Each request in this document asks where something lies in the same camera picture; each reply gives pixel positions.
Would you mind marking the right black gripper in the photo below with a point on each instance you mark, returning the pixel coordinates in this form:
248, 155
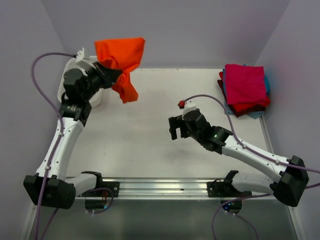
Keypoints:
176, 122

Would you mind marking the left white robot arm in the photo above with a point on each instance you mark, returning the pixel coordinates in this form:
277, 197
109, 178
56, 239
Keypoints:
49, 186

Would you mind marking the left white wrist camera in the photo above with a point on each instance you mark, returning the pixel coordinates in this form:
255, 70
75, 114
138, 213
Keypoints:
82, 60

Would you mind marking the white plastic basket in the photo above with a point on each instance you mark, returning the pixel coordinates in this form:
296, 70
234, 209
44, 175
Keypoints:
94, 101

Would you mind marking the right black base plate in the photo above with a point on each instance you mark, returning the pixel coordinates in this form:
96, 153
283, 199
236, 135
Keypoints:
221, 189

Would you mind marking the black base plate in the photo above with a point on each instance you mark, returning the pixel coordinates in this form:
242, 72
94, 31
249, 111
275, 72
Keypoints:
113, 186
221, 189

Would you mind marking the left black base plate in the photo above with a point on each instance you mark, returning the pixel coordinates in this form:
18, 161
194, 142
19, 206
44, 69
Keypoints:
113, 186

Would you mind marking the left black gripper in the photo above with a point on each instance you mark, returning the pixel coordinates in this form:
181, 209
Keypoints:
108, 75

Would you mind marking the dark red folded t shirt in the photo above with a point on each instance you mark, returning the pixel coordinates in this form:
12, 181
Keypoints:
254, 111

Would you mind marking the aluminium mounting rail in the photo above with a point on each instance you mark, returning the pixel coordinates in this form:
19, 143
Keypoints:
185, 189

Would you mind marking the orange t shirt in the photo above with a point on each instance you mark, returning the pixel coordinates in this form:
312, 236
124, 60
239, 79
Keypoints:
123, 54

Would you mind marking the magenta folded t shirt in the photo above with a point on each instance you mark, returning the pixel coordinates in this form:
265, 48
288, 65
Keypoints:
244, 84

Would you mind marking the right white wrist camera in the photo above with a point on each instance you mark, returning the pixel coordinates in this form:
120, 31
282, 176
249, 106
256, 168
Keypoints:
186, 106

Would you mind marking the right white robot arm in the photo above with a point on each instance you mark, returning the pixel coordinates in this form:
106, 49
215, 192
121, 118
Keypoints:
285, 179

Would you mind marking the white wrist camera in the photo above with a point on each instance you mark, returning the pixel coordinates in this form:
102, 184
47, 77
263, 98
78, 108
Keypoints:
82, 60
186, 106

